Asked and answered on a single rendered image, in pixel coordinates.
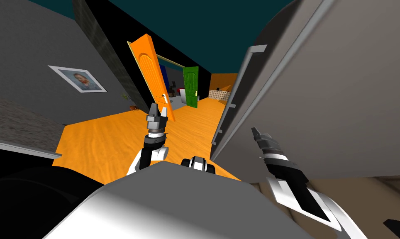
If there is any long grey fridge handle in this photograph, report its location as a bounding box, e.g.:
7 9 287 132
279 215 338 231
229 44 268 108

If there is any orange door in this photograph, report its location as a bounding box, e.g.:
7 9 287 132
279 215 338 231
127 33 176 122

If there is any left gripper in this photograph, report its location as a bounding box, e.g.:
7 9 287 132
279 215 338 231
145 102 169 133

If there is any framed portrait picture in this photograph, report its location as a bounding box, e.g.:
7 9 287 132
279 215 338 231
47 65 107 93

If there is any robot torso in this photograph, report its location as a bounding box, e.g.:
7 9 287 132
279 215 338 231
43 155 315 239

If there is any white patterned furniture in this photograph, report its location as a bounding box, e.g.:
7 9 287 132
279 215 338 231
208 88 232 101

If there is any green door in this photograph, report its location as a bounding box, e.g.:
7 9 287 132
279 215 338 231
182 66 200 109

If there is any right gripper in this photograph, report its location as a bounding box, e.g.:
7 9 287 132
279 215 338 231
251 127 285 158

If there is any small potted plant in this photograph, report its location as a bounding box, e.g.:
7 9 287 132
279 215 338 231
121 93 138 112

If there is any grey fridge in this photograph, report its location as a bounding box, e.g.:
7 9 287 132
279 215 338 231
209 0 400 184

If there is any short grey fridge handle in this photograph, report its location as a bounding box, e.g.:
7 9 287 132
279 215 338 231
211 103 237 146

